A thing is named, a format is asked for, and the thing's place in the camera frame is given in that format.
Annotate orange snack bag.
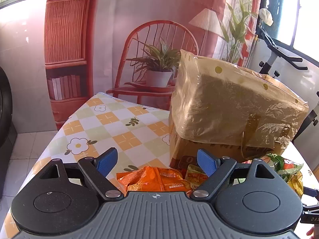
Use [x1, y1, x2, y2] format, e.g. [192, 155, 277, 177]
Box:
[116, 166, 192, 196]

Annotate green snack bag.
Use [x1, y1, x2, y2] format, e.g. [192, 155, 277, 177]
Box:
[261, 153, 303, 183]

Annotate person's right hand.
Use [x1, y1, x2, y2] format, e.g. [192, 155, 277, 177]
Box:
[307, 227, 314, 236]

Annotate yellow snack packet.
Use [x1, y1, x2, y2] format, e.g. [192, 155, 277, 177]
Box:
[185, 165, 208, 190]

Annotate gold foil snack packet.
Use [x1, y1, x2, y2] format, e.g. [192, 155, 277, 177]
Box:
[287, 171, 304, 199]

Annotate checkered floral tablecloth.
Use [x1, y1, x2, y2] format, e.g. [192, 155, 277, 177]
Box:
[0, 92, 319, 239]

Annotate cardboard box with plastic liner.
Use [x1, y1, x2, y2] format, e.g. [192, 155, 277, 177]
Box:
[169, 51, 309, 169]

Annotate black washing machine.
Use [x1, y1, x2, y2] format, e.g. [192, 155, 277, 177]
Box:
[0, 68, 17, 197]

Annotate black exercise bike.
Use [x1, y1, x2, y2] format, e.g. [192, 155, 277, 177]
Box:
[256, 26, 318, 143]

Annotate printed room scene backdrop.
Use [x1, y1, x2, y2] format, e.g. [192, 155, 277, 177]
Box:
[44, 0, 261, 127]

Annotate white cloth on pole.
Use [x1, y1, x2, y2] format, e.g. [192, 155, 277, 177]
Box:
[258, 8, 273, 26]

